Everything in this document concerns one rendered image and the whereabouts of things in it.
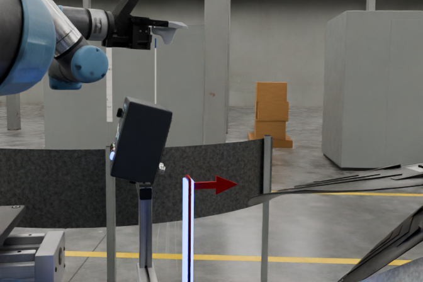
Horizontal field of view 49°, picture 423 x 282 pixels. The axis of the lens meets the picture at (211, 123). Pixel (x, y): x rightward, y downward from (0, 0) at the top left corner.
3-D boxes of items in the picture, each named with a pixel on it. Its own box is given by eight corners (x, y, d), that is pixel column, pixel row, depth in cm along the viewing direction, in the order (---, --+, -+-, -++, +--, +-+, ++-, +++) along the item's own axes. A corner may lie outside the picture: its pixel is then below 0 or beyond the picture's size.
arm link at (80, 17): (34, 42, 108) (34, 5, 107) (80, 45, 115) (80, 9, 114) (45, 40, 102) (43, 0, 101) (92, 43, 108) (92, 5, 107)
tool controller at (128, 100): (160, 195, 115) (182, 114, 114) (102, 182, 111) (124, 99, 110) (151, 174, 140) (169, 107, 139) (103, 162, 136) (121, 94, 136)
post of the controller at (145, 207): (152, 267, 110) (152, 187, 108) (139, 269, 110) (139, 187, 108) (151, 262, 113) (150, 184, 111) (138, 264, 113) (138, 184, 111)
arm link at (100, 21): (81, 7, 113) (94, 9, 107) (99, 9, 116) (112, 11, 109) (80, 39, 115) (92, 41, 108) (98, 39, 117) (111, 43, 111)
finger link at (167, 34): (186, 46, 120) (151, 43, 120) (188, 22, 119) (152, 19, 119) (186, 46, 117) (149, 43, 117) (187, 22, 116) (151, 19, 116)
